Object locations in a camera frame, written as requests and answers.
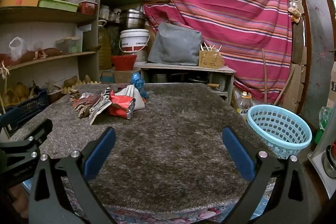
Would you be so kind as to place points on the floral cloth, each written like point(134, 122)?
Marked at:
point(157, 217)

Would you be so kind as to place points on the small brown potato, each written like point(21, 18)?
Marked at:
point(87, 78)

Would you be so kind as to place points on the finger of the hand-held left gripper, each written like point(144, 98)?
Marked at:
point(39, 133)

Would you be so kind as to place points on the brown cardboard box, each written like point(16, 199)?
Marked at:
point(118, 76)

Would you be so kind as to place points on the light blue plastic basket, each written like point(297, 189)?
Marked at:
point(282, 141)

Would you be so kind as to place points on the red snack packet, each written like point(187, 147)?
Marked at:
point(119, 106)

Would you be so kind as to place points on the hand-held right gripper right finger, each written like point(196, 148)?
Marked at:
point(238, 154)

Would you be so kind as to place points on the wooden door frame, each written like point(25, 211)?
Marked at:
point(320, 43)

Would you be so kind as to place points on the yellow cardboard box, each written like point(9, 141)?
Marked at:
point(18, 0)

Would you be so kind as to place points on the white plastic bucket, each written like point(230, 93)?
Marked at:
point(134, 40)

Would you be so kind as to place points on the blue plastic shoe cover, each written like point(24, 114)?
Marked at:
point(137, 81)

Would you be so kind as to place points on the white paper bag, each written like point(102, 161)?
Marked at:
point(136, 96)

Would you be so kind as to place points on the grey metal pot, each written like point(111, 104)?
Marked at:
point(158, 78)

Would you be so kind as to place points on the black and white patterned wrapper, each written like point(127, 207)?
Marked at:
point(98, 107)

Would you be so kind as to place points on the sweet potato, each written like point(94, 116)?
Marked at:
point(50, 52)

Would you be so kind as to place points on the leaning cardboard sheets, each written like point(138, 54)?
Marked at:
point(295, 87)

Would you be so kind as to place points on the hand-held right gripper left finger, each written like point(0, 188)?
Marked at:
point(101, 154)

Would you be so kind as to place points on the clear plastic container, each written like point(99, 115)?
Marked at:
point(69, 45)

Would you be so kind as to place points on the large yellow oil jug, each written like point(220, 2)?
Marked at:
point(105, 48)

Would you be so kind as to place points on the small red plastic basket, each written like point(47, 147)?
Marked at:
point(88, 7)

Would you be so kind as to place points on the bamboo utensil holder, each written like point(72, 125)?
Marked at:
point(210, 59)

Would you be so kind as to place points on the bundle of wooden chopsticks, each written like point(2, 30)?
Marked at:
point(210, 47)

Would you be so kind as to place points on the steel pot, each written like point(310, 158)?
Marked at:
point(132, 19)

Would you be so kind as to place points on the red woven basket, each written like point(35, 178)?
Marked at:
point(124, 62)

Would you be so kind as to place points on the pile of yellow potatoes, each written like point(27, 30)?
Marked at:
point(15, 94)

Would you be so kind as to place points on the dark blue plastic crate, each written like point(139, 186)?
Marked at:
point(26, 108)

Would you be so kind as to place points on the wooden shelf unit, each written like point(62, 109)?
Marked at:
point(47, 16)

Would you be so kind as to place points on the grey cloth bag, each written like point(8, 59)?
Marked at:
point(174, 45)

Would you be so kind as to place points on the cardboard egg carton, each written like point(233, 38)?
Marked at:
point(86, 83)

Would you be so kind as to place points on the oil bottle with yellow cap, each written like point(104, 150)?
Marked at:
point(244, 106)

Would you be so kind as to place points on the red striped cloth curtain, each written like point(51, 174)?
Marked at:
point(210, 3)

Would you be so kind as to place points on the white plastic bag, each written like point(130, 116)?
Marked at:
point(17, 49)

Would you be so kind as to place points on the brown wrapper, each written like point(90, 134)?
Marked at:
point(78, 106)

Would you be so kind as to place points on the low wooden cabinet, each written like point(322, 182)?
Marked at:
point(183, 67)

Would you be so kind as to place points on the black pan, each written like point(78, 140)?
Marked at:
point(198, 79)

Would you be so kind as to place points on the green plastic tray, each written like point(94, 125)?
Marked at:
point(57, 5)

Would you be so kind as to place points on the large brown potato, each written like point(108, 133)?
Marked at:
point(71, 81)

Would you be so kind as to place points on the green plastic bag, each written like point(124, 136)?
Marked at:
point(324, 119)

